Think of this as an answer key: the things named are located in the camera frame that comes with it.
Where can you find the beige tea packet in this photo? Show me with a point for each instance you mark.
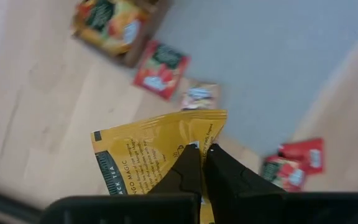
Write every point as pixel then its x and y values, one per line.
pixel 200 96

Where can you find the orange tea packet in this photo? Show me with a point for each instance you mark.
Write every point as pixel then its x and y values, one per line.
pixel 110 25

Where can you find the red tea packet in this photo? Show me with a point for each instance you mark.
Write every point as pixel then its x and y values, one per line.
pixel 306 155
pixel 283 174
pixel 162 70

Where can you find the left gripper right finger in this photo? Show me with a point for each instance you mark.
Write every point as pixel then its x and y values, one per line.
pixel 228 177

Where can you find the grey mesh mat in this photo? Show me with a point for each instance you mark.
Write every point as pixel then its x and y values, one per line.
pixel 259 62

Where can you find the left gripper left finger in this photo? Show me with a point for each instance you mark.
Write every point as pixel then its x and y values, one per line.
pixel 182 174

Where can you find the wooden three-compartment tray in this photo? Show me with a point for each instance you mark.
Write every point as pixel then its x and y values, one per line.
pixel 148 43

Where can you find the yellow tea packet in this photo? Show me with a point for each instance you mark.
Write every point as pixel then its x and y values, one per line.
pixel 154 143

